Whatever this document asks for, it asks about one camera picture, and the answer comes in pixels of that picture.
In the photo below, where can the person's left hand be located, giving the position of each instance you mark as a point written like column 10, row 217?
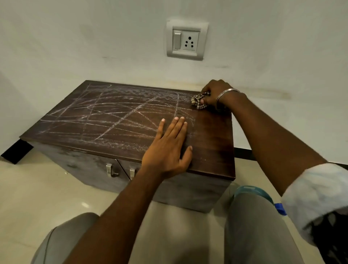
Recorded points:
column 165, row 155

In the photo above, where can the person's right hand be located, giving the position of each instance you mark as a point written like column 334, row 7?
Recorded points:
column 217, row 91

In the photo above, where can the checkered cloth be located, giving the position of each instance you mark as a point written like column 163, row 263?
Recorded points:
column 198, row 100

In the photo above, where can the dark wooden cabinet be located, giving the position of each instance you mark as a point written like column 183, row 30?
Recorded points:
column 114, row 122

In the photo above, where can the blue-capped spray bottle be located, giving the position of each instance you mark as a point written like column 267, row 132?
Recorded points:
column 280, row 209

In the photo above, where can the person's left forearm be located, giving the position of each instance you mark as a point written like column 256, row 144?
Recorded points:
column 117, row 217

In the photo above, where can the person's right forearm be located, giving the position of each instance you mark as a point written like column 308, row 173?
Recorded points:
column 272, row 141

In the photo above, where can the person's right leg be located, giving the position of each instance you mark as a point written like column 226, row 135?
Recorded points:
column 258, row 234

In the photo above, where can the person's leg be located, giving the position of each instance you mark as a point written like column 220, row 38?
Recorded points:
column 258, row 234
column 62, row 239

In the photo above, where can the person's left leg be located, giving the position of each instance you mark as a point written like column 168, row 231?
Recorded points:
column 62, row 239

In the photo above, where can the silver bangle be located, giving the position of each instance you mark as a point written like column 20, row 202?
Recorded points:
column 225, row 93

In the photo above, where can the black skirting board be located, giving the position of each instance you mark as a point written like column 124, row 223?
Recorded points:
column 244, row 154

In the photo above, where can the teal plastic basket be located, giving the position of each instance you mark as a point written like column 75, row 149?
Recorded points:
column 252, row 191

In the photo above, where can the white shirt sleeve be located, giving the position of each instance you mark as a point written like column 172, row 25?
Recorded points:
column 318, row 190

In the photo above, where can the small white wall socket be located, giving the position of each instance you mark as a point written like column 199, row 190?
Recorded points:
column 187, row 40

